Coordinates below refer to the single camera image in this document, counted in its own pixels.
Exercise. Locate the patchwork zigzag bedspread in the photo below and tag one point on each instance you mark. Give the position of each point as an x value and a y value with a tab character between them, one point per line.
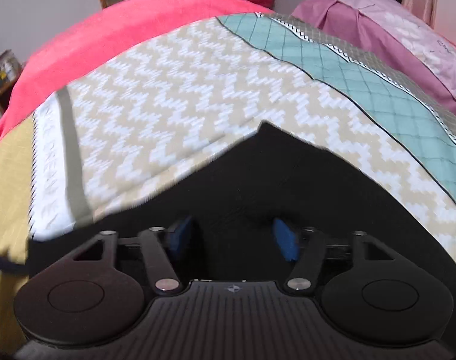
175	101

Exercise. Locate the small wooden stand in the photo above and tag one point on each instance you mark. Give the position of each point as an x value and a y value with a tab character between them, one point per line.
4	99

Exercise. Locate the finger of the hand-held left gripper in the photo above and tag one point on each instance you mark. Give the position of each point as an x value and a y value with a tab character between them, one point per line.
6	264

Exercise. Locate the black pants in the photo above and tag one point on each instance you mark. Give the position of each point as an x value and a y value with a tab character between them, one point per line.
250	180

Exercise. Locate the coral fleece blanket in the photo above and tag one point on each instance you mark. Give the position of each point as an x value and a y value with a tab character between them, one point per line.
100	37

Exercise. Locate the purple pink pillow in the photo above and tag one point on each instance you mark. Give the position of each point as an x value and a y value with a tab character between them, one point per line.
348	18

